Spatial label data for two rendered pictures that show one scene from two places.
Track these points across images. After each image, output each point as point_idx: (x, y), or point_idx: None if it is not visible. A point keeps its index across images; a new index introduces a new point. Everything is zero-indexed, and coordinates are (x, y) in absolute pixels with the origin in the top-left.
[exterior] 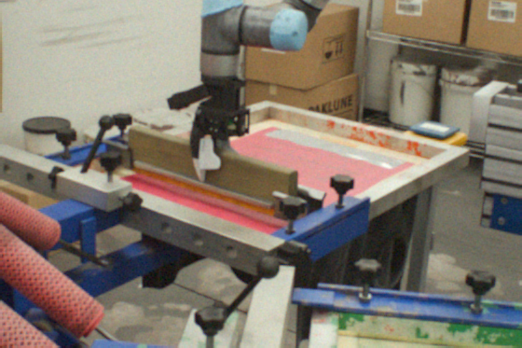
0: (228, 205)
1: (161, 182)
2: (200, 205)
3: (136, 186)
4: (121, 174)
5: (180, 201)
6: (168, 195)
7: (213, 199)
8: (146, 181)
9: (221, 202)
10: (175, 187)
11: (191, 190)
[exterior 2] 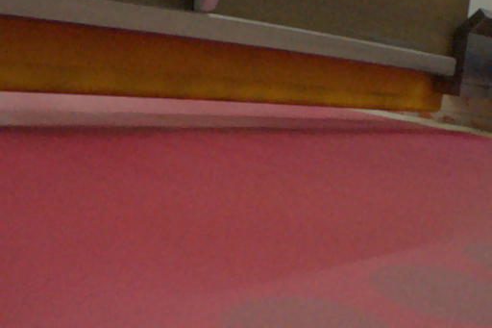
0: (58, 121)
1: (377, 128)
2: (104, 109)
3: (330, 113)
4: (424, 122)
5: (175, 109)
6: (238, 112)
7: (167, 125)
8: (379, 123)
9: (109, 122)
10: (319, 125)
11: (289, 129)
